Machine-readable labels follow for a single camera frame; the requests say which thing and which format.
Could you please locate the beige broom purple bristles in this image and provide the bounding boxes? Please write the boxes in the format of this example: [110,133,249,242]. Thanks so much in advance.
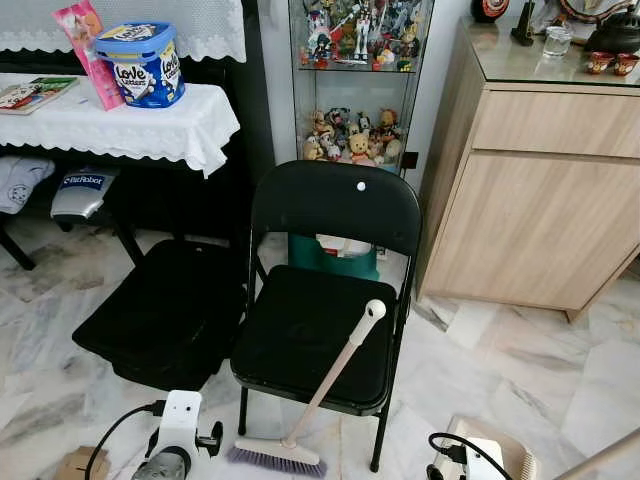
[227,297,389,480]

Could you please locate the beige long-handled dustpan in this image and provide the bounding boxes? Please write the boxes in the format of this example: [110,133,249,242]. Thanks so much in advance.
[444,413,640,480]

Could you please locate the small labelled cardboard box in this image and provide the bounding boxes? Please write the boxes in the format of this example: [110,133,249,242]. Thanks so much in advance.
[54,446,113,480]

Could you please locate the teal storage bin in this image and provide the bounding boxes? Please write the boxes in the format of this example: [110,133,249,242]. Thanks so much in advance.
[288,232,383,282]

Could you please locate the black piano bench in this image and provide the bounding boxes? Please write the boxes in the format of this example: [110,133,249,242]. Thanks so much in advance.
[0,205,149,273]

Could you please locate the black folding chair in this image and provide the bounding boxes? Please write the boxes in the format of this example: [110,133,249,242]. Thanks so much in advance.
[229,159,424,474]

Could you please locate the silver BitRobot bag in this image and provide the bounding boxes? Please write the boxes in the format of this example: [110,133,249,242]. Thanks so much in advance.
[49,167,120,224]

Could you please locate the light wood sideboard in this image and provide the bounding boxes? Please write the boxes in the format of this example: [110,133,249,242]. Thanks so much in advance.
[414,18,640,324]

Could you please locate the grey folded shirt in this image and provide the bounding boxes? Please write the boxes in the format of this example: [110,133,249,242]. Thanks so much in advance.
[0,154,57,217]

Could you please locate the black piano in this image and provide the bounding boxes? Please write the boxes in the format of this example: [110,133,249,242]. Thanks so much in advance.
[0,30,279,251]

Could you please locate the blue Love Letters tub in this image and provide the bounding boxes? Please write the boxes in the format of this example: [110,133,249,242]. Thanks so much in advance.
[91,21,187,110]

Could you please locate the green magazine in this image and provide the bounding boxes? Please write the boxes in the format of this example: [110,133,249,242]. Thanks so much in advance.
[0,76,80,117]

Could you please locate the glass display cabinet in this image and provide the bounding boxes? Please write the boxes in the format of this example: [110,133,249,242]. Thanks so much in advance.
[287,0,437,179]

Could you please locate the pink book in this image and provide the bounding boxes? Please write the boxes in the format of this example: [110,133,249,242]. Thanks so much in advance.
[52,0,127,112]

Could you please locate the small red cup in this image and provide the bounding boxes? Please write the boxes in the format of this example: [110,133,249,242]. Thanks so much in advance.
[613,52,640,79]
[586,51,614,77]

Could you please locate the white lace piano cover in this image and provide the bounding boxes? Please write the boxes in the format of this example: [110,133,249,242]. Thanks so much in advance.
[0,0,247,64]

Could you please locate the clear drinking glass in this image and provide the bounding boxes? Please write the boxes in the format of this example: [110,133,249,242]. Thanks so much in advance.
[542,24,574,59]

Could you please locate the black teapot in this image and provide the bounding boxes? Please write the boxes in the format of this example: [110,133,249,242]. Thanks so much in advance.
[584,8,640,57]

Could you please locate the dark slim ornament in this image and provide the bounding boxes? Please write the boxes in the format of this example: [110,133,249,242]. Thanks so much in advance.
[509,0,537,47]

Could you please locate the round black ornament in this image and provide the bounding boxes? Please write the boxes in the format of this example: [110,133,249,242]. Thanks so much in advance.
[469,0,512,24]

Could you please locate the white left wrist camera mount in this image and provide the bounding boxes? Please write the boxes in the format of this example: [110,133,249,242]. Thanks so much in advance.
[155,390,202,463]

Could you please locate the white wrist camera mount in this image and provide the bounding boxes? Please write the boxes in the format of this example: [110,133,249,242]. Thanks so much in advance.
[155,390,202,463]
[458,436,507,480]

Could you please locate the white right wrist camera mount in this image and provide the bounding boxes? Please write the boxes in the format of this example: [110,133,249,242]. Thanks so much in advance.
[458,436,507,480]

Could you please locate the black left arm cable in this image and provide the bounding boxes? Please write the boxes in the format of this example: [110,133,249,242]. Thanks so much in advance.
[84,399,167,480]

